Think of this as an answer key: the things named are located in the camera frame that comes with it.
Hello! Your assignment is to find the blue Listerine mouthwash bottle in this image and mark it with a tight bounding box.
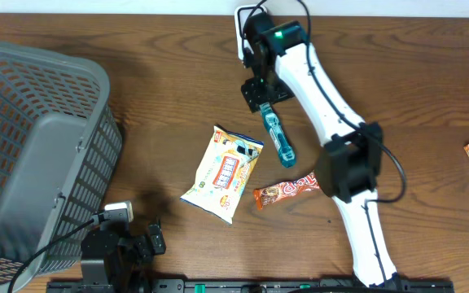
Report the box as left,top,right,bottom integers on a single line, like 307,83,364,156
259,103,296,168

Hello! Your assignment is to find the yellow white snack bag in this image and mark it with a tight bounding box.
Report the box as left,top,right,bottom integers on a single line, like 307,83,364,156
180,126,264,225

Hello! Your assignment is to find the orange red candy bar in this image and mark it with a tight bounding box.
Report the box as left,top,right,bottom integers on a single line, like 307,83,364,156
252,172,320,210

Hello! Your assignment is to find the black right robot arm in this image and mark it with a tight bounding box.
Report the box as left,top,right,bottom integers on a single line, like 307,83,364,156
234,4,397,287

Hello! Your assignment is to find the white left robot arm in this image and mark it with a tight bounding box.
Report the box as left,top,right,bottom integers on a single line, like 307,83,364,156
75,221,166,293

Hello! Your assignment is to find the white barcode scanner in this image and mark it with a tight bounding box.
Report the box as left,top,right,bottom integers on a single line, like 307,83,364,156
234,4,268,61

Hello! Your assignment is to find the grey plastic mesh basket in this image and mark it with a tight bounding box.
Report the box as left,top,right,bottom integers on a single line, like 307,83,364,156
0,42,123,292

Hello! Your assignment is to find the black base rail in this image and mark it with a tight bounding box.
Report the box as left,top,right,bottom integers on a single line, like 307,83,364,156
46,278,455,293

